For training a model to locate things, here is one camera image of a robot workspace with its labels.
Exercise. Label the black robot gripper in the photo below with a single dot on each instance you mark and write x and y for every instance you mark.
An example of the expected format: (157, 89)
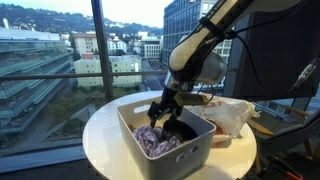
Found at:
(172, 101)

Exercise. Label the black bowl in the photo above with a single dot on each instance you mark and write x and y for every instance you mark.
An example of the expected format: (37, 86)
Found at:
(182, 131)

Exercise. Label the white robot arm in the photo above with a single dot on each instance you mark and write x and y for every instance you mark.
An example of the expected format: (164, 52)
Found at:
(193, 61)

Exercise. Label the white plastic basket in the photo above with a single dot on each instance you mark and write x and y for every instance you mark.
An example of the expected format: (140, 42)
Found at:
(176, 163)

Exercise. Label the white plastic carrier bag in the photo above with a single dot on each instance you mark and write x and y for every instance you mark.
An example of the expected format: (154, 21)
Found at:
(228, 113)

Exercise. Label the purple patterned cloth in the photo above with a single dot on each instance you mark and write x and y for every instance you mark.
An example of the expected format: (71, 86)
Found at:
(151, 142)

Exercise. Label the wooden chair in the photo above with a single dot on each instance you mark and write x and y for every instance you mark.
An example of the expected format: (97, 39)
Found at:
(279, 133)

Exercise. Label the metal window railing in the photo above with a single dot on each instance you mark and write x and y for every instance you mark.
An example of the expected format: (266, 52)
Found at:
(63, 76)

